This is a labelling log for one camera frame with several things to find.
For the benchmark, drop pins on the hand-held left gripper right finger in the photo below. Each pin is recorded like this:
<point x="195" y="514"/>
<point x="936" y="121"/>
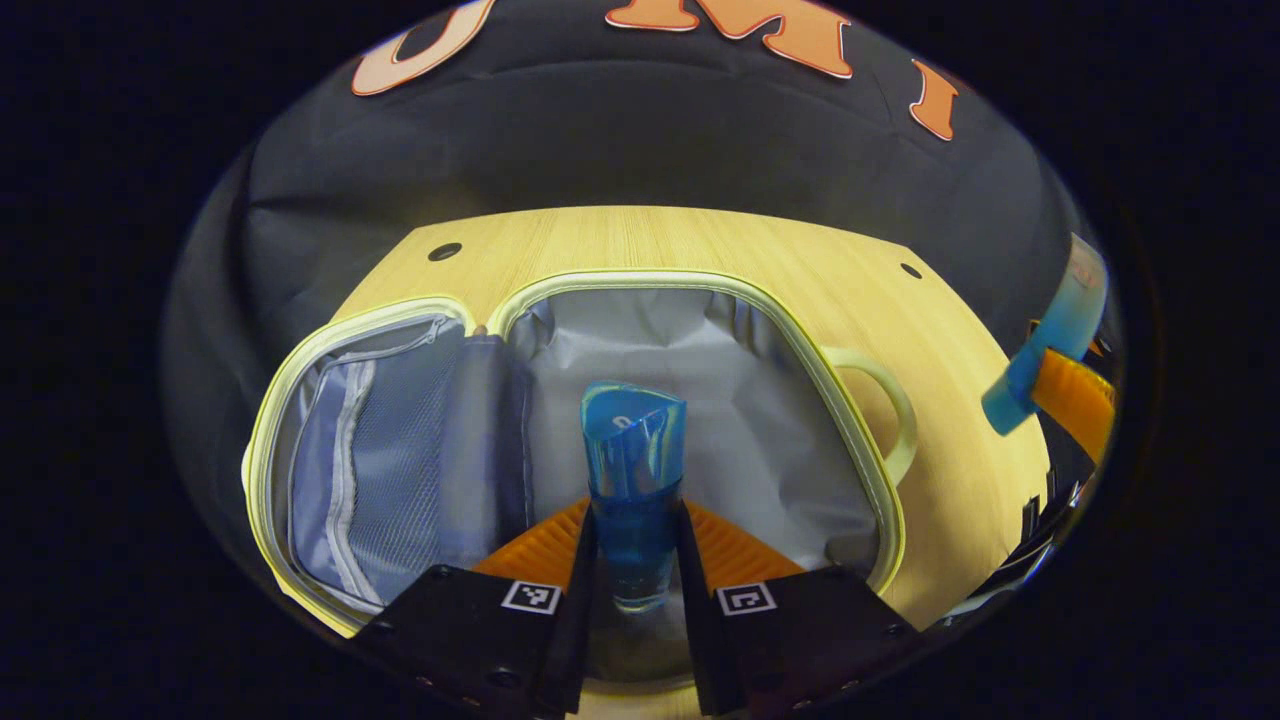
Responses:
<point x="695" y="640"/>

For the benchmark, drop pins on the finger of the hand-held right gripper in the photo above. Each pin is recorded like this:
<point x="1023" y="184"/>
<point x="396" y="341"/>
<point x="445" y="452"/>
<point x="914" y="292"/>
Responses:
<point x="1080" y="400"/>

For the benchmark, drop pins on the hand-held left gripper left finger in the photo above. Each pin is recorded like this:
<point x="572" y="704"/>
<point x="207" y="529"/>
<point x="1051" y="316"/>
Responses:
<point x="580" y="640"/>

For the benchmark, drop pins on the blue skin care bottle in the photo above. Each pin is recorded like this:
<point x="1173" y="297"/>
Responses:
<point x="635" y="480"/>

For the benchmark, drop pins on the pale yellow suitcase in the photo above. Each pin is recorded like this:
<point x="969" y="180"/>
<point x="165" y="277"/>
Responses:
<point x="700" y="400"/>

